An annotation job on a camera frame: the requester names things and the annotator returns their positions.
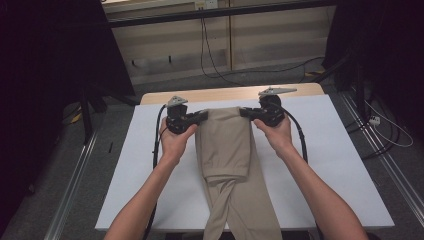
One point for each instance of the black horizontal bar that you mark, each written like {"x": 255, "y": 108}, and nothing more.
{"x": 216, "y": 13}

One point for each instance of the white power strip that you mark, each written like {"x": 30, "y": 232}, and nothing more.
{"x": 374, "y": 120}

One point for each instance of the black curtain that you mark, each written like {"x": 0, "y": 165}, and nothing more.
{"x": 50, "y": 66}
{"x": 393, "y": 50}

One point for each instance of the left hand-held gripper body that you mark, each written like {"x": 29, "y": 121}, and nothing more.
{"x": 176, "y": 115}

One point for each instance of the small black floor object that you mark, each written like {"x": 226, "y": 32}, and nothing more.
{"x": 110, "y": 147}

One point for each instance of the aluminium floor rail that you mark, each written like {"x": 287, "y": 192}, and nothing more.
{"x": 383, "y": 156}
{"x": 71, "y": 186}

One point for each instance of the beige pants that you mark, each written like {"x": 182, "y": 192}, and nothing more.
{"x": 226, "y": 146}

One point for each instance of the beige cabinet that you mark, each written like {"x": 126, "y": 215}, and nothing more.
{"x": 266, "y": 40}

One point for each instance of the person's right hand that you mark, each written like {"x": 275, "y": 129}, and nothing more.
{"x": 280, "y": 138}

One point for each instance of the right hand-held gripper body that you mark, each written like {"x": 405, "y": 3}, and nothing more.
{"x": 271, "y": 110}

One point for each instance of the black stand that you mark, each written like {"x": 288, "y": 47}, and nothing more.
{"x": 86, "y": 120}
{"x": 359, "y": 93}

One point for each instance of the white board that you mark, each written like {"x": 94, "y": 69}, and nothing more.
{"x": 140, "y": 173}

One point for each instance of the person's left hand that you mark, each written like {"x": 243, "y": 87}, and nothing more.
{"x": 173, "y": 145}

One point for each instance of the yellow floor tape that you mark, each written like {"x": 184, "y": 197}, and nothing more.
{"x": 76, "y": 117}
{"x": 315, "y": 72}

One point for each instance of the white wall socket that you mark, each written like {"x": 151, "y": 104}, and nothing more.
{"x": 206, "y": 4}

